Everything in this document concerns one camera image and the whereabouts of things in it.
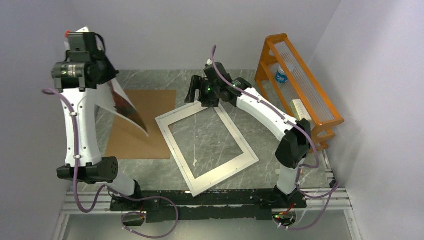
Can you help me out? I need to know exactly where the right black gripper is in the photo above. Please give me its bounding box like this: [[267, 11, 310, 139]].
[[185, 75, 221, 108]]

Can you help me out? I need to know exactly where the white photo sheet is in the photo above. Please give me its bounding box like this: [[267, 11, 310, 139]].
[[56, 28, 148, 138]]

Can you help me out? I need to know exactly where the clear glass pane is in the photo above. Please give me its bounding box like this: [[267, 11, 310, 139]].
[[169, 108, 243, 178]]

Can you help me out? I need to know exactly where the silver picture frame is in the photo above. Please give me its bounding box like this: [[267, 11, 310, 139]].
[[155, 102, 259, 197]]

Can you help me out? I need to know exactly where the brown backing board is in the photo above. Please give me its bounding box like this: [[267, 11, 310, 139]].
[[105, 89, 177, 160]]

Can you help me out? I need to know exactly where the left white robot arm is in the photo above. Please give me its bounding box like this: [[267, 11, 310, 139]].
[[50, 56, 148, 210]]

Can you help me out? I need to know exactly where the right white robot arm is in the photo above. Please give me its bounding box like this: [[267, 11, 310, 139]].
[[184, 75, 311, 208]]

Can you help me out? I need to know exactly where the blue white can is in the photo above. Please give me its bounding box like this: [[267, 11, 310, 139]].
[[274, 66, 288, 83]]

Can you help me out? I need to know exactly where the orange wooden shelf rack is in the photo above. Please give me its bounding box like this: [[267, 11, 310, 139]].
[[254, 33, 345, 151]]

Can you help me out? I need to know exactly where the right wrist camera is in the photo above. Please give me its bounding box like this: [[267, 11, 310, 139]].
[[203, 59, 233, 86]]

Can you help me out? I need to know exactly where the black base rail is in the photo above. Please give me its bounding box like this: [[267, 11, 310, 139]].
[[110, 188, 307, 223]]

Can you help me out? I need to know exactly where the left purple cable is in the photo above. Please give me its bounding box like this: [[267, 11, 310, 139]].
[[41, 88, 180, 239]]

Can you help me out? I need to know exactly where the purple cable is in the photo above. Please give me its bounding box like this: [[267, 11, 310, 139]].
[[41, 88, 180, 239], [210, 44, 340, 232]]

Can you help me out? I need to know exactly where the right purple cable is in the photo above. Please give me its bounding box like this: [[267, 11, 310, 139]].
[[210, 44, 340, 232]]

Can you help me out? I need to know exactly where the aluminium extrusion rail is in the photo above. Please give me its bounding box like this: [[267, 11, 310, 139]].
[[79, 188, 362, 240]]

